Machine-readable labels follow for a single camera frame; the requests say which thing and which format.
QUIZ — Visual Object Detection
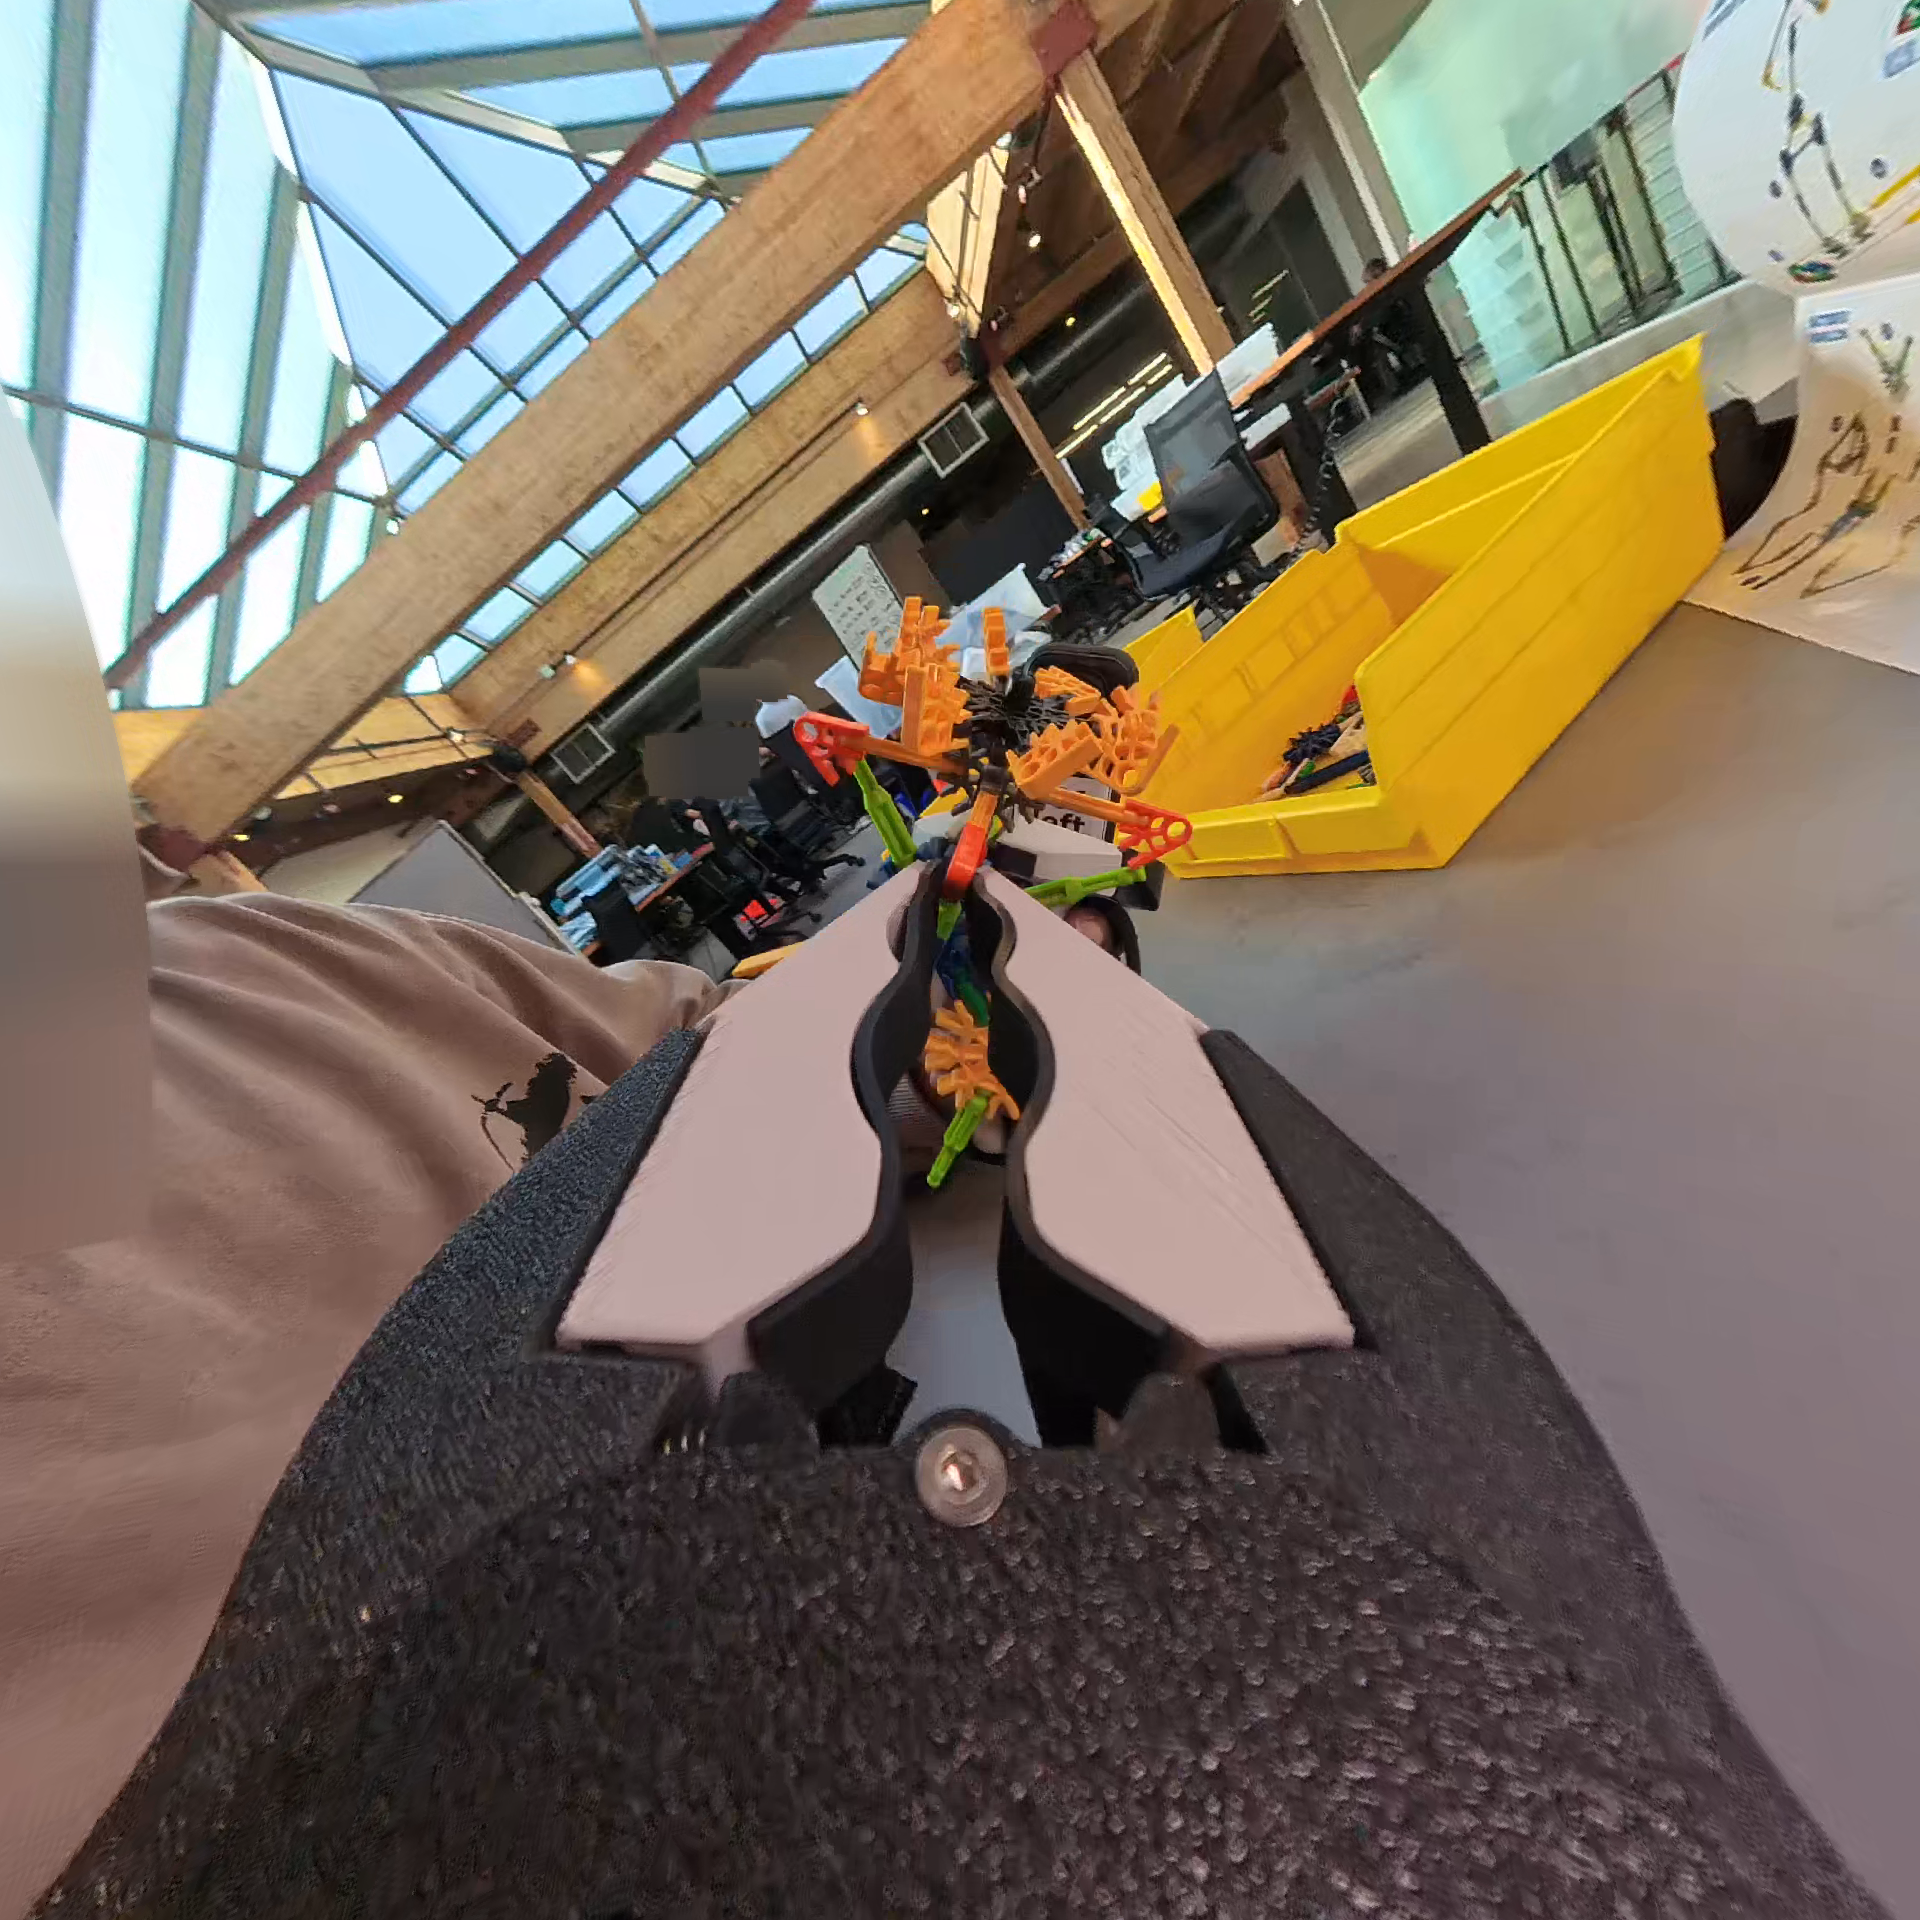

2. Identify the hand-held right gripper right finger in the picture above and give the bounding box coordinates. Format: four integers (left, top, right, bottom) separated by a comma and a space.
960, 869, 1357, 1446

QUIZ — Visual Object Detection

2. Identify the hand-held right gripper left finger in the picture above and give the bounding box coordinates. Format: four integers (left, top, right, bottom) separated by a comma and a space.
558, 865, 943, 1446

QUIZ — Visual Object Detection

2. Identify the colourful toy construction model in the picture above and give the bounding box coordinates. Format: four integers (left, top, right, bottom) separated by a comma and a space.
795, 595, 1194, 1189

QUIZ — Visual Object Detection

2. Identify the grey desk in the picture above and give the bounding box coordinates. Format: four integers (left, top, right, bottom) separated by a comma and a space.
884, 600, 1920, 1920

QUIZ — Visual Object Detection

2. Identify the black office chair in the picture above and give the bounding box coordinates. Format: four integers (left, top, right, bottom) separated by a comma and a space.
1116, 371, 1291, 601

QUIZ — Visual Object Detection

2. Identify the pile of toy building pieces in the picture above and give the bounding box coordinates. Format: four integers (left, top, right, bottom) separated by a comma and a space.
1260, 716, 1377, 800

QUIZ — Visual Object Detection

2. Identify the whiteboard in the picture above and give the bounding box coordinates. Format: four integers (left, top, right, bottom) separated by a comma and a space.
812, 543, 906, 666

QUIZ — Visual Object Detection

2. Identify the person's brown hoodie torso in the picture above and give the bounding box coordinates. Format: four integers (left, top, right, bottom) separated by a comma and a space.
0, 891, 739, 1920

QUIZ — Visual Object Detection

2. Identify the yellow storage bin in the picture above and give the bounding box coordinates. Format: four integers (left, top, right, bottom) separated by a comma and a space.
1122, 332, 1728, 880

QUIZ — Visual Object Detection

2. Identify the wooden ceiling beam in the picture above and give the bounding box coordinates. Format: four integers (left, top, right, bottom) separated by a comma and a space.
132, 0, 1164, 846

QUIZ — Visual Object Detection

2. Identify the printed instruction sheet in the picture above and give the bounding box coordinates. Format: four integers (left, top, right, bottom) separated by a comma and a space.
1668, 0, 1920, 679

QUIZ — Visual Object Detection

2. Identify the skylight window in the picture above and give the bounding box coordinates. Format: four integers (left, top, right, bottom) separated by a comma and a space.
0, 0, 933, 707

